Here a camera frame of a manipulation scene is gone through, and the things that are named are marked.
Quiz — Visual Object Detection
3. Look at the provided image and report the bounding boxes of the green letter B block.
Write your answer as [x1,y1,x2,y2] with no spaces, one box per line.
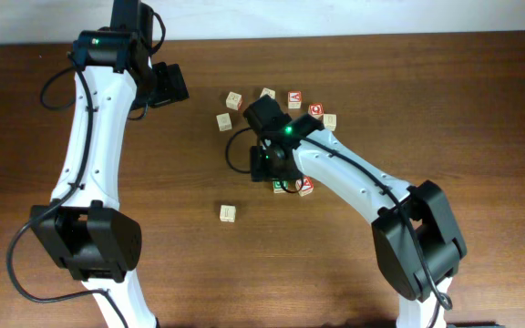
[273,180,288,193]

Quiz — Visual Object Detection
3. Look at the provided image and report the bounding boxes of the red letter Y block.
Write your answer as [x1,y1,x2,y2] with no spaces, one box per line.
[295,176,314,197]

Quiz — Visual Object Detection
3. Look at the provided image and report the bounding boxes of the plain wooden block letter I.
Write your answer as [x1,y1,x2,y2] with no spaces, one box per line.
[220,205,236,222]

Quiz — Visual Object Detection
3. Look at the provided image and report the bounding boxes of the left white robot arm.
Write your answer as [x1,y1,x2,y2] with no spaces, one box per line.
[29,0,189,327]

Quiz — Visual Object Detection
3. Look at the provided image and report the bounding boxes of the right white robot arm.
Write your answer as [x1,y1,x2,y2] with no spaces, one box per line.
[243,96,467,327]

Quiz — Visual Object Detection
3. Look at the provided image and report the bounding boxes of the wooden block far left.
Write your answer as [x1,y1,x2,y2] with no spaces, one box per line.
[216,113,232,132]

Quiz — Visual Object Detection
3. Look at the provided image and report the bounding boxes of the red letter Q block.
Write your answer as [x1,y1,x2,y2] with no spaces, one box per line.
[308,103,324,119]

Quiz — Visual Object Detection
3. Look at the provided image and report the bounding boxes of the red letter A block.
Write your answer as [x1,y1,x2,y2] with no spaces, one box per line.
[287,91,303,109]

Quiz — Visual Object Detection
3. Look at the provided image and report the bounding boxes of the wooden block upper left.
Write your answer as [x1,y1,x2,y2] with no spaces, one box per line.
[225,91,243,111]

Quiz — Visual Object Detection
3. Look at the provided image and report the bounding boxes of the plain wooden block right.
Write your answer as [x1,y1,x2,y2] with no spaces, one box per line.
[323,114,337,131]

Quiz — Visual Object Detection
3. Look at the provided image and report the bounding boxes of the wooden block top centre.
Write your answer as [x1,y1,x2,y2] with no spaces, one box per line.
[260,87,276,99]

